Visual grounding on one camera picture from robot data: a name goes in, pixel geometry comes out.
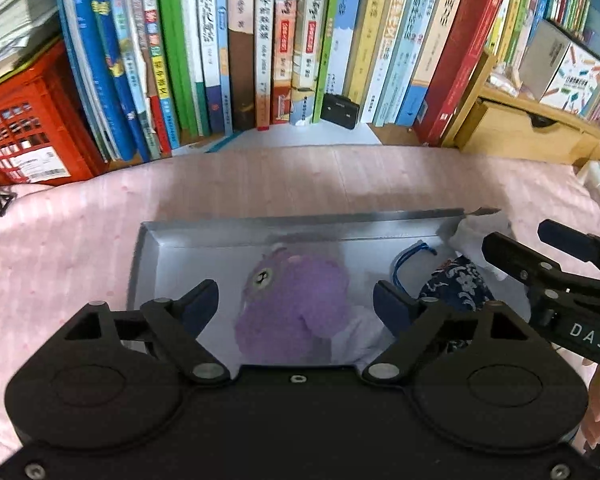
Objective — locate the row of tall upright books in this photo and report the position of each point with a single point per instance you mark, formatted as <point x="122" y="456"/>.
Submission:
<point x="280" y="35"/>

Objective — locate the grey shallow tray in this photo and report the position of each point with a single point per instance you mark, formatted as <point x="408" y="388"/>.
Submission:
<point x="204" y="240"/>

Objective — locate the purple plush toy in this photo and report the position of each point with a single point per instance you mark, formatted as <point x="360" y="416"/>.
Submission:
<point x="290" y="310"/>

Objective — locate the person's right hand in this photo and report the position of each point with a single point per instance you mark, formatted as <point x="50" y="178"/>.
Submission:
<point x="597" y="410"/>

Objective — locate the stack of lying books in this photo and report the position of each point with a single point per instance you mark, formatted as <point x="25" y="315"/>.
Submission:
<point x="9" y="10"/>

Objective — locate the pink white cloth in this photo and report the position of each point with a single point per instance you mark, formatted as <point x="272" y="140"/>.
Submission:
<point x="472" y="240"/>

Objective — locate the white pencil print box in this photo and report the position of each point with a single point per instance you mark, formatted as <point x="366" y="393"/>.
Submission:
<point x="575" y="80"/>

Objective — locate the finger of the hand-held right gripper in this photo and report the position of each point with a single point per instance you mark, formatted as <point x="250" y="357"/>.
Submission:
<point x="570" y="240"/>
<point x="515" y="257"/>

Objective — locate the pink tablecloth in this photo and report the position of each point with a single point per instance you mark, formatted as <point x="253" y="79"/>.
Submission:
<point x="79" y="220"/>

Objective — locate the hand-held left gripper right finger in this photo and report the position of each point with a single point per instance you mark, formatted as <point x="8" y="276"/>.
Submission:
<point x="392" y="305"/>

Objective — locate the wooden drawer organizer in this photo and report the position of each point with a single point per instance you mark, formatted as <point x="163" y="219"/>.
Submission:
<point x="505" y="130"/>

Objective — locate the red plastic crate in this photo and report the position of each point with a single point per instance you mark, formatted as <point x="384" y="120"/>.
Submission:
<point x="29" y="110"/>

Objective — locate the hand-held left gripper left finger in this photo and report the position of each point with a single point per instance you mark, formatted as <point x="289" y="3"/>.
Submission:
<point x="202" y="305"/>

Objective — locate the small black box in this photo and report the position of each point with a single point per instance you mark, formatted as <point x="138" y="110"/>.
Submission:
<point x="340" y="110"/>

